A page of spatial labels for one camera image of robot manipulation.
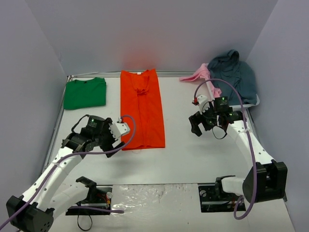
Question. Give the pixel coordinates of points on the blue-grey t-shirt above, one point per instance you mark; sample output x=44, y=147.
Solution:
x=235, y=75

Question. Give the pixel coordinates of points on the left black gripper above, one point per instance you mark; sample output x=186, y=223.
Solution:
x=106, y=139

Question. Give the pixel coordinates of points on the pink t-shirt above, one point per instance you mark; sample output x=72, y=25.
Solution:
x=202, y=73

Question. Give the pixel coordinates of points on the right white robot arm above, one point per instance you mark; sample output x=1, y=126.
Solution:
x=266, y=179

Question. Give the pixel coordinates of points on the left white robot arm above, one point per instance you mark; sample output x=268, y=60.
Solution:
x=36, y=209

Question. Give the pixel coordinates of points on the green folded t-shirt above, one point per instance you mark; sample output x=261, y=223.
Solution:
x=81, y=94

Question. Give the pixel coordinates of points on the orange t-shirt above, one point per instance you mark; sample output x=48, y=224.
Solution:
x=140, y=98

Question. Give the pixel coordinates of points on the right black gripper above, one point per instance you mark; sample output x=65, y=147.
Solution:
x=200, y=120

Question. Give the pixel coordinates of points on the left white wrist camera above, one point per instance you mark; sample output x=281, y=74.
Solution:
x=119, y=128

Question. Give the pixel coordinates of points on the white plastic basket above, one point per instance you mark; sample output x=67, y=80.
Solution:
x=236, y=107

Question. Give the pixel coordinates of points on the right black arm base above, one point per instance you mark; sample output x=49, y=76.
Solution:
x=211, y=202

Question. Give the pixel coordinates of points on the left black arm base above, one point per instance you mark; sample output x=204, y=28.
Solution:
x=102, y=199

